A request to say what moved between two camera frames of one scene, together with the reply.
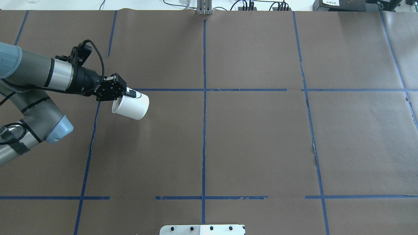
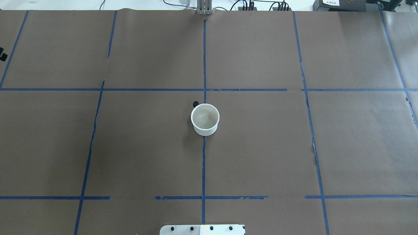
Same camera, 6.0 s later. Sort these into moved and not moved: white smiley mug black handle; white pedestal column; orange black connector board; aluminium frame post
Moved: white smiley mug black handle
Not moved: white pedestal column; aluminium frame post; orange black connector board
